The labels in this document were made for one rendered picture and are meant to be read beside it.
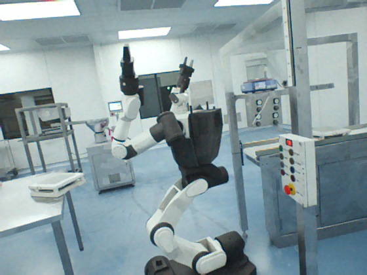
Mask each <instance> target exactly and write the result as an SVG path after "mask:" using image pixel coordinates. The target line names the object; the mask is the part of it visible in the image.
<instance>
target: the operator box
mask: <svg viewBox="0 0 367 275"><path fill-rule="evenodd" d="M285 138H286V139H292V147H291V146H288V145H286V140H285ZM279 143H280V145H282V146H283V149H285V150H284V151H283V152H280V153H283V155H284V160H280V161H283V162H284V164H285V165H286V166H287V167H285V166H284V167H283V168H281V169H284V172H286V173H285V175H284V176H283V175H282V191H283V192H284V186H285V185H288V184H289V183H292V184H293V185H294V186H295V190H296V193H295V195H291V194H290V195H289V196H290V197H291V198H293V199H294V200H295V201H296V202H298V203H300V204H301V205H302V206H303V207H310V206H314V205H317V196H318V190H317V187H316V164H315V154H316V148H315V140H313V139H308V138H306V137H301V136H297V135H295V134H280V135H279ZM289 149H292V150H293V152H294V155H293V156H290V155H289V153H288V150H289ZM295 153H296V154H295ZM297 153H298V155H299V154H300V155H299V156H298V155H297ZM285 157H286V158H285ZM289 158H293V159H294V165H291V163H290V162H289ZM295 162H296V163H295ZM298 162H299V164H300V165H299V164H298ZM291 166H293V167H294V168H295V173H294V174H292V172H290V167H291ZM296 171H298V172H296ZM299 172H300V174H299ZM286 174H288V176H287V175H286ZM291 175H294V176H295V177H296V181H295V182H293V181H292V180H291V179H290V176H291ZM298 180H299V182H298ZM300 194H301V195H302V196H301V195H300Z"/></svg>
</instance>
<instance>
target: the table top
mask: <svg viewBox="0 0 367 275"><path fill-rule="evenodd" d="M67 172H68V169H67V168H62V169H59V170H55V171H52V172H45V173H42V174H37V175H31V176H28V177H23V178H20V179H13V180H10V181H6V182H2V185H0V238H2V237H5V236H10V235H12V234H16V233H19V232H23V231H25V230H30V229H34V228H35V227H41V226H43V225H46V224H50V223H53V222H56V221H61V220H62V219H63V216H64V206H65V204H64V200H65V195H66V194H63V195H61V196H60V197H58V198H51V197H36V196H33V197H31V196H30V194H29V193H30V192H31V191H30V189H29V188H28V186H29V185H32V184H35V183H36V182H39V181H41V180H44V179H46V178H48V177H51V176H54V175H56V174H59V173H67Z"/></svg>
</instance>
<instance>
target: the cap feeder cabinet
mask: <svg viewBox="0 0 367 275"><path fill-rule="evenodd" d="M111 144H112V142H111V139H108V140H107V141H103V142H102V143H101V142H99V143H96V142H95V141H93V142H90V143H89V144H88V146H87V147H86V149H87V154H88V161H89V164H90V169H91V172H92V177H93V183H94V188H95V190H96V191H98V192H99V193H98V194H101V192H100V191H102V190H104V189H109V188H115V187H120V186H123V185H128V184H132V187H134V185H133V184H134V183H135V175H134V168H133V165H132V159H128V160H125V159H117V158H115V157H114V156H113V154H112V152H111V150H112V148H111Z"/></svg>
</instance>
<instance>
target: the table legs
mask: <svg viewBox="0 0 367 275"><path fill-rule="evenodd" d="M66 198H67V201H68V206H69V212H70V215H71V220H72V222H73V226H74V229H75V236H76V239H77V243H78V246H79V250H80V251H84V245H83V241H82V239H81V234H80V231H79V224H78V222H77V218H76V214H75V210H74V207H73V200H72V197H71V193H70V191H67V193H66ZM51 225H52V229H53V233H54V236H55V241H56V245H57V248H58V251H59V254H60V258H61V262H62V267H63V269H64V274H65V275H75V273H74V270H73V267H72V263H71V259H70V257H69V253H68V247H67V244H66V239H65V237H64V233H63V230H62V224H61V221H56V222H53V223H51Z"/></svg>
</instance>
